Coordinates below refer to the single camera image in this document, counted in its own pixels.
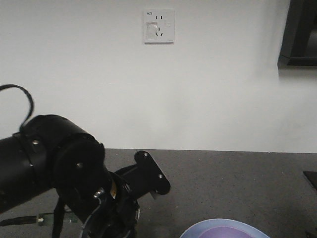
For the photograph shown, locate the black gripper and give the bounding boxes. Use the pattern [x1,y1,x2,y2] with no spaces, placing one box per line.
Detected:
[80,151,171,238]

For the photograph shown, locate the purple plastic bowl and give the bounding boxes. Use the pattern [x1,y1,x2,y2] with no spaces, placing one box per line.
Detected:
[199,226,254,238]

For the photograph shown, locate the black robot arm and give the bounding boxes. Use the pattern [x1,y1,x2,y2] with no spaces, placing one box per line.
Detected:
[0,115,171,238]

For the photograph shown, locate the blue plastic plate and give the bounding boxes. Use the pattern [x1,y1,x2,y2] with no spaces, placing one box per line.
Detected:
[180,218,269,238]

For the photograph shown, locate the black induction cooktop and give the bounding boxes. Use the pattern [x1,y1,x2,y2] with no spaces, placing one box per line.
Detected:
[303,171,317,190]

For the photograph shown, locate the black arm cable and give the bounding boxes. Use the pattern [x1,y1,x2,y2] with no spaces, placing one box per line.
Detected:
[0,84,35,129]

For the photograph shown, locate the white wall power socket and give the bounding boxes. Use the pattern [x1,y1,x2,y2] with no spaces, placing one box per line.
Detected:
[142,9,175,44]

